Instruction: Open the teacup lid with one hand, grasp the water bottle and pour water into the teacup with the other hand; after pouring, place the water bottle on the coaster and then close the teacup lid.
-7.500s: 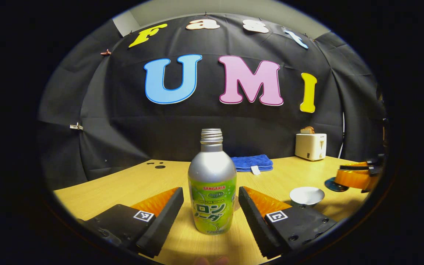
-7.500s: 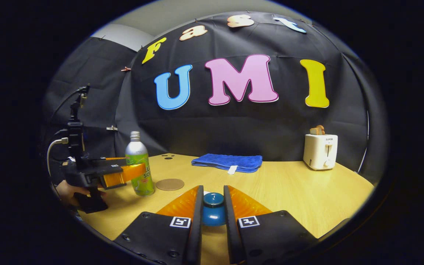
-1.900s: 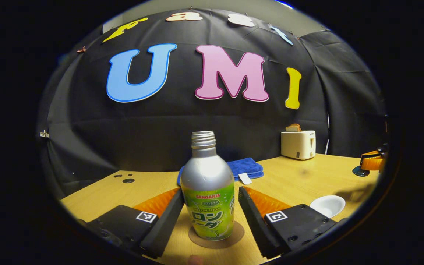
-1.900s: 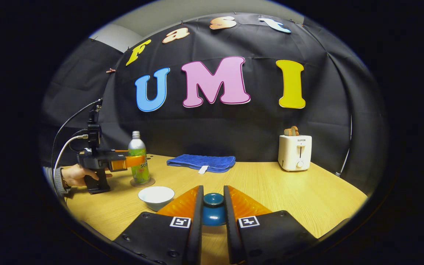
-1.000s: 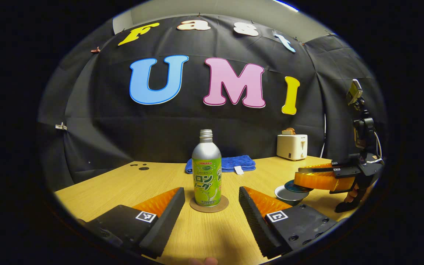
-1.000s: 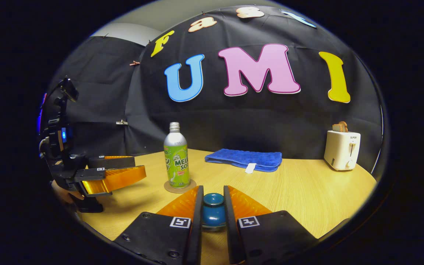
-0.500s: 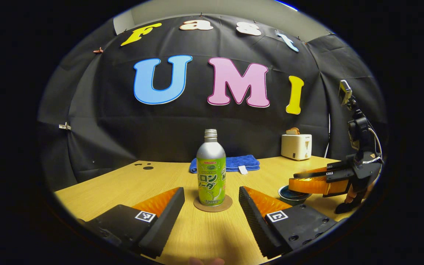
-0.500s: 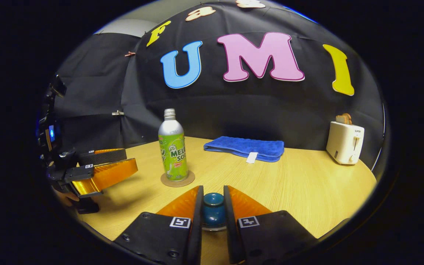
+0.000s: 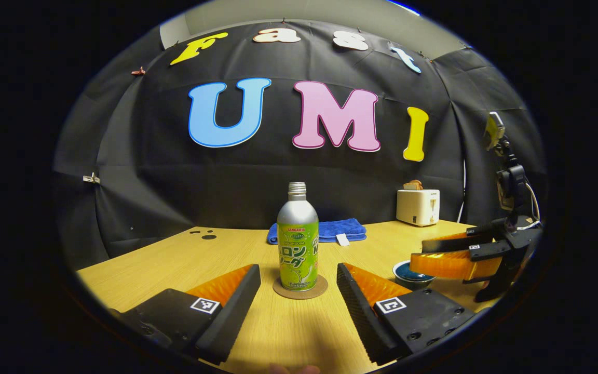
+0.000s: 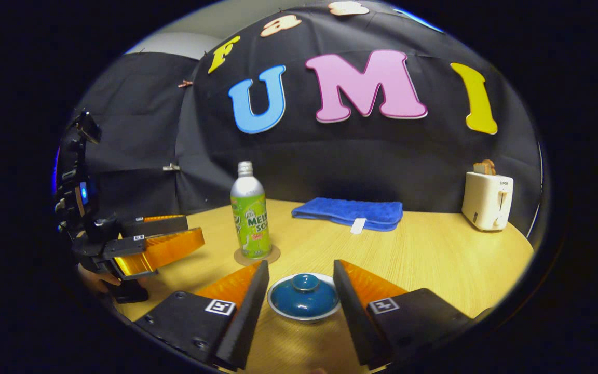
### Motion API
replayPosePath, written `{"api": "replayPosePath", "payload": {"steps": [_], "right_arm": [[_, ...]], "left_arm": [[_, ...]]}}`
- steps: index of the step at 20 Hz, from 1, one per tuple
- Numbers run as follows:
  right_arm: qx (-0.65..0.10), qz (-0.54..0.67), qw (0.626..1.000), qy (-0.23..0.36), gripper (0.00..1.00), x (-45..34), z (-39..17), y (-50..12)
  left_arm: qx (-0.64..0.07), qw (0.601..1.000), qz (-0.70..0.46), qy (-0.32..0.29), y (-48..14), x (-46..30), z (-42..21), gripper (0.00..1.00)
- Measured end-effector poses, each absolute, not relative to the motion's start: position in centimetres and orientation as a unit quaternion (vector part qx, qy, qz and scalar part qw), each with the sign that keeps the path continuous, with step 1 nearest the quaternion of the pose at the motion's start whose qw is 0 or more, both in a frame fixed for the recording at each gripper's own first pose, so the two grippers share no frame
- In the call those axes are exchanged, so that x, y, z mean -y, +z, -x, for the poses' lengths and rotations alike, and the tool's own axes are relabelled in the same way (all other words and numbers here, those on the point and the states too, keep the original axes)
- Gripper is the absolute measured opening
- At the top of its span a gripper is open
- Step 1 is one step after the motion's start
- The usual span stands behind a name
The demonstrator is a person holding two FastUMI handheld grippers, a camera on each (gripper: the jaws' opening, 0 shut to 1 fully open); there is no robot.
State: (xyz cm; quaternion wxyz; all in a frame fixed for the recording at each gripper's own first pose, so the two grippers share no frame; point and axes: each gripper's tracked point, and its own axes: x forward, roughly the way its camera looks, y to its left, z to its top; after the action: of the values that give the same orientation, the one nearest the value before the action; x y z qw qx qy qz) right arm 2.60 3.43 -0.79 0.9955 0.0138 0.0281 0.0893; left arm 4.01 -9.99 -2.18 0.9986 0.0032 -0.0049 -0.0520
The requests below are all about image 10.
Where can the folded blue towel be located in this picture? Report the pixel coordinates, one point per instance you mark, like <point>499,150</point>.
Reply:
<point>345,212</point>

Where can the round brown coaster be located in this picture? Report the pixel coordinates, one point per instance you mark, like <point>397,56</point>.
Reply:
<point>275,254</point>

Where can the silver green water bottle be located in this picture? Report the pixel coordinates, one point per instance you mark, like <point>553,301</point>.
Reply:
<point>249,223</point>

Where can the teal teacup lid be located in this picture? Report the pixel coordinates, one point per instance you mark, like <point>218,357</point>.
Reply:
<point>304,298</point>

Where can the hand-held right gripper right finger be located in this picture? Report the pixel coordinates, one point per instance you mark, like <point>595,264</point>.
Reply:
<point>353,317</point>

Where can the silver metal clip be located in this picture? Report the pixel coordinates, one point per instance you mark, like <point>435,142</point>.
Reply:
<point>171,168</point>

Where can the bread slice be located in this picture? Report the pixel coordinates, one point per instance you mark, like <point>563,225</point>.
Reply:
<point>485,167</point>

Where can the copper metal clip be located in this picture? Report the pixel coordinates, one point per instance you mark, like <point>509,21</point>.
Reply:
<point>186,83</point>

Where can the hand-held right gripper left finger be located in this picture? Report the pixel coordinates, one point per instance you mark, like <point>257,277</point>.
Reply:
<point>244,322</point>

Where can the white toaster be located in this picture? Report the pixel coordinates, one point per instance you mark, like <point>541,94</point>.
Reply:
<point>486,202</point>

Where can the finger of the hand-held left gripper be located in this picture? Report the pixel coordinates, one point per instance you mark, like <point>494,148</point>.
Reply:
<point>159,226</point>
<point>169,249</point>

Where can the black backdrop cloth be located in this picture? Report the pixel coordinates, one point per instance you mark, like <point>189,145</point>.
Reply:
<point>330,156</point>

